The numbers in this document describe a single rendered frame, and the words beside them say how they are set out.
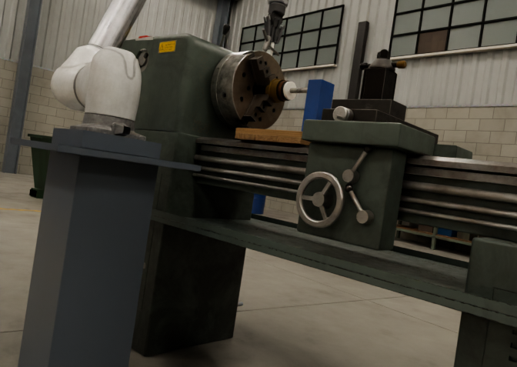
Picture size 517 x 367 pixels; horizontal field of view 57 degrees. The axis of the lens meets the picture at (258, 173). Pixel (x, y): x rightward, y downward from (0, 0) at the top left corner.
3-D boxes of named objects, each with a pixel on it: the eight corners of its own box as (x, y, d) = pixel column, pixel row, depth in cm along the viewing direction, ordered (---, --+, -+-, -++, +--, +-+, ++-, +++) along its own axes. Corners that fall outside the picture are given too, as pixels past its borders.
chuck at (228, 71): (206, 112, 183) (229, 37, 188) (258, 140, 206) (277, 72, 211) (222, 112, 177) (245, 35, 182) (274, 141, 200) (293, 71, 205)
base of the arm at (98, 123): (96, 131, 135) (98, 112, 135) (68, 129, 152) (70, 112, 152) (153, 141, 147) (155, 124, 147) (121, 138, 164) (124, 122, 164)
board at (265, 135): (234, 138, 172) (235, 127, 172) (295, 151, 199) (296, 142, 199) (300, 143, 152) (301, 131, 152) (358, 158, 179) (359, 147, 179)
